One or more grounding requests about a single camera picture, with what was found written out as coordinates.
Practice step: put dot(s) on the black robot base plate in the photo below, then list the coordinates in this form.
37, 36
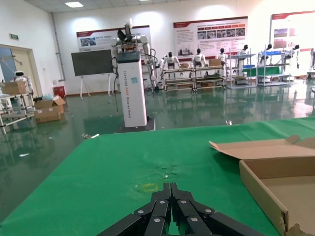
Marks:
150, 124

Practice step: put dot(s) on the green exit sign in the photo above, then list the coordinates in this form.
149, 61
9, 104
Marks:
14, 36

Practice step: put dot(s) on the wall poster with photo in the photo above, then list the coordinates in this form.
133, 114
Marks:
98, 37

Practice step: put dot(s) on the blue double door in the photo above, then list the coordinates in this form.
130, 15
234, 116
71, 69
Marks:
24, 66

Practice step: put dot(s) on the closed cardboard carton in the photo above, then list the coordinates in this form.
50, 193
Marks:
48, 116

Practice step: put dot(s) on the wall poster with red pictures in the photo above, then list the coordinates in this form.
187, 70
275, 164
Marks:
280, 29

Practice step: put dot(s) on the torn-edged open cardboard box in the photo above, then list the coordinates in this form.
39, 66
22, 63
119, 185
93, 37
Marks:
270, 152

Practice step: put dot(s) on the white litter scrap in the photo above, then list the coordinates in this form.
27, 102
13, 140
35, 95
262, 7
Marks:
24, 155

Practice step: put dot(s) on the white tube-frame table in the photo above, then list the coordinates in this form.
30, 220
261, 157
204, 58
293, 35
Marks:
23, 108

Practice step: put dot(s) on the small white round-head robot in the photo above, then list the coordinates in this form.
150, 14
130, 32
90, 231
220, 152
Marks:
18, 75

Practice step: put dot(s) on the wide red-header wall poster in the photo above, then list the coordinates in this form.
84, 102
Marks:
211, 32

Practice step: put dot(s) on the small closed cardboard box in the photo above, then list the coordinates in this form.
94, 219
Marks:
215, 62

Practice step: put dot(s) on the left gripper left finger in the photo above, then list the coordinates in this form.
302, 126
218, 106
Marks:
157, 211

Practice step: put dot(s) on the white humanoid robot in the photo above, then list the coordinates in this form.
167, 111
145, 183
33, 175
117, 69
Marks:
198, 58
294, 52
243, 52
169, 61
268, 48
222, 56

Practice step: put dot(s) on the grey wall pipe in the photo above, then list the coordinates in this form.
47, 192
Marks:
58, 49

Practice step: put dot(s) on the green table cloth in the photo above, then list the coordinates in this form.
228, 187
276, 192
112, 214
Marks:
98, 172

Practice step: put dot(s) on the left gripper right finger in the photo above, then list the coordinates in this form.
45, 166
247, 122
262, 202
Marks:
187, 211

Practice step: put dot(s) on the ceiling light panel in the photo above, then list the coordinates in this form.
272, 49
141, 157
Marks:
72, 4

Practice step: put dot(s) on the dark screen on stand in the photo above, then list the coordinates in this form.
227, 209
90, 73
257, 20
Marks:
91, 62

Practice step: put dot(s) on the open cardboard carton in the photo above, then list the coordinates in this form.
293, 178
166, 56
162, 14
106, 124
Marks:
53, 104

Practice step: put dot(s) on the metal workbench rack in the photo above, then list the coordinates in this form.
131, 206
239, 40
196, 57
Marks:
209, 78
258, 73
178, 79
231, 73

